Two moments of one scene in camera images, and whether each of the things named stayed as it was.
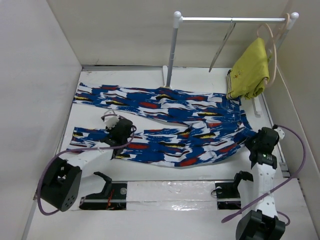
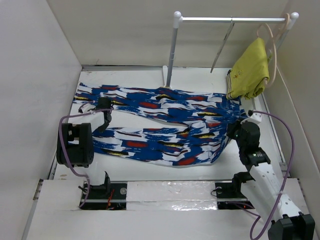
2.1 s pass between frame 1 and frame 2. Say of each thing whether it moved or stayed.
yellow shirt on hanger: stayed
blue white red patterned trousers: stayed
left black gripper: moved
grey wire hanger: stayed
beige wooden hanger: stayed
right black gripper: moved
